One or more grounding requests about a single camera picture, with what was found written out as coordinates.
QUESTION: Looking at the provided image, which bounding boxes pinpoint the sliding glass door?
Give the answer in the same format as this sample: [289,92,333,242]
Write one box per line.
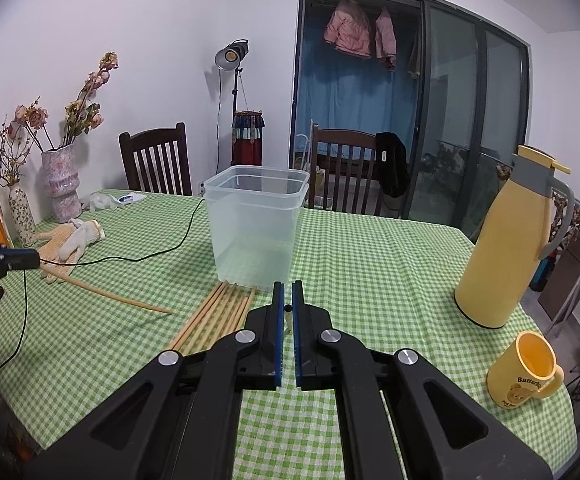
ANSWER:
[297,0,530,236]

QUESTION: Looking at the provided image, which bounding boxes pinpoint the red and blue hanging cloth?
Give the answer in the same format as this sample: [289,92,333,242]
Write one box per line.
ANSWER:
[231,109,267,167]

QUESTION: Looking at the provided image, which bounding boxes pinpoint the small pink jacket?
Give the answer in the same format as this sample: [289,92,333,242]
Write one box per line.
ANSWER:
[375,6,399,71]

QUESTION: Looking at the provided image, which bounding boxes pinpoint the studio light on stand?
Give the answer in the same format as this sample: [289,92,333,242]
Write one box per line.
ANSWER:
[214,38,251,116]

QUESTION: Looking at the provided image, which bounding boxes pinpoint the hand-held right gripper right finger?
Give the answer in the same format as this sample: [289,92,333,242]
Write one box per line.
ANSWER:
[292,280,555,480]

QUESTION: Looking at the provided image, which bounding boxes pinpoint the yellow thermos jug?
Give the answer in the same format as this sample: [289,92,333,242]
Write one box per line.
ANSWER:
[454,145,576,331]

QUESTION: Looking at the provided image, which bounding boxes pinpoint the dried pink flowers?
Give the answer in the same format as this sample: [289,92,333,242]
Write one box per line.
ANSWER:
[14,51,119,152]

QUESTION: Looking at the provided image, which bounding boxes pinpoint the dark wooden chair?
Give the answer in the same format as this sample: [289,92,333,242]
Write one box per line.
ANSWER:
[310,127,385,217]
[118,122,194,197]

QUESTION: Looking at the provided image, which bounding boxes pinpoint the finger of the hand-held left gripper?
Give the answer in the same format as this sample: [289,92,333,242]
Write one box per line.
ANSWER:
[0,237,41,293]

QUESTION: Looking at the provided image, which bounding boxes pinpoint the green checkered tablecloth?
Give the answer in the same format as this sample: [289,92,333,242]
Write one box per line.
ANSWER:
[0,189,578,480]

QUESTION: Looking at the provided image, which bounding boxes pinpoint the black cable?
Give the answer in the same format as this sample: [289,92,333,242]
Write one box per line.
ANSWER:
[40,198,205,267]

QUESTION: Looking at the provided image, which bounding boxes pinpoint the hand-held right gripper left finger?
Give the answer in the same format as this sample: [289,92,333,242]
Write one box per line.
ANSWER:
[34,281,285,480]

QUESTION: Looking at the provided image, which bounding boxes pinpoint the large pink jacket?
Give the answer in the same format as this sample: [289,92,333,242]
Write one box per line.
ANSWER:
[323,0,373,59]

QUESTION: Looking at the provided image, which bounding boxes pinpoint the clear plastic container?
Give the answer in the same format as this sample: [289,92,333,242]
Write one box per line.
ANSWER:
[202,165,311,286]

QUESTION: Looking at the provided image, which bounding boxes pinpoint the bundle of wooden chopsticks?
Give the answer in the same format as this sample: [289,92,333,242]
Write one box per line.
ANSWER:
[167,282,257,352]

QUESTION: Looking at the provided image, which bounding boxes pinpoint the yellow mug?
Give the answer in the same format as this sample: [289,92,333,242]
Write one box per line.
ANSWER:
[486,331,566,412]

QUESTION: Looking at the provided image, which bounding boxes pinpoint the pink speckled ceramic vase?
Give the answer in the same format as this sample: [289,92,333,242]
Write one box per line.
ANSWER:
[41,143,82,224]

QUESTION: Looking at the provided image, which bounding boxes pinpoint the blue curtain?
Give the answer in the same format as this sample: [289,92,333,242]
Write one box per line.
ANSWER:
[301,5,421,161]

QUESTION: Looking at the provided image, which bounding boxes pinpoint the small floral vase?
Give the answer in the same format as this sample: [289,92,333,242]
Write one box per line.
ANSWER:
[8,184,37,247]

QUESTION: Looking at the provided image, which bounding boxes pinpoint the white knit work glove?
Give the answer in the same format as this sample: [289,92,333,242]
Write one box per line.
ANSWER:
[64,218,106,264]

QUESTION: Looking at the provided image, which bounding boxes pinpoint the long wooden chopstick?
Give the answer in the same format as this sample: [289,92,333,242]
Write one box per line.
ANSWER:
[44,269,177,315]

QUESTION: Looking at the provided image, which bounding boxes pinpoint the blue and red floor appliance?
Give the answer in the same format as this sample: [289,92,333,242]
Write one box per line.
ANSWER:
[530,255,557,293]

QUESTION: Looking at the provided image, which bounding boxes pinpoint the crumpled clear plastic glove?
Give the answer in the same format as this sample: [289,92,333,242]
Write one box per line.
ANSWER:
[80,192,116,212]

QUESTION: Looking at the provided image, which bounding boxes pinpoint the dried twig branches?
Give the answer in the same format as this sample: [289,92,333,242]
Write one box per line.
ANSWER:
[0,120,35,188]

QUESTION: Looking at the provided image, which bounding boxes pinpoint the olive hanging garment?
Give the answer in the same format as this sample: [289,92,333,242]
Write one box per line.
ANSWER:
[407,30,421,79]

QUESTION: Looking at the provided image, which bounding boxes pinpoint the black garment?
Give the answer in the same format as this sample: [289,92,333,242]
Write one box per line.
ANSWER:
[374,132,411,199]

